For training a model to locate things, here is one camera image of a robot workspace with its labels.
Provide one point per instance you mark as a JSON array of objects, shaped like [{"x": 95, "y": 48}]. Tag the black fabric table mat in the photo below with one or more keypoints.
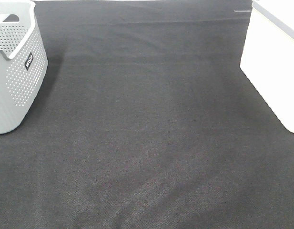
[{"x": 145, "y": 120}]

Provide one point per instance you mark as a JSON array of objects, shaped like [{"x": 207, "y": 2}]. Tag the white plastic storage box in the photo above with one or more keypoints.
[{"x": 268, "y": 56}]

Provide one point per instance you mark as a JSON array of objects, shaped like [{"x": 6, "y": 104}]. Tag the grey perforated plastic basket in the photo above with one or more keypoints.
[{"x": 23, "y": 62}]

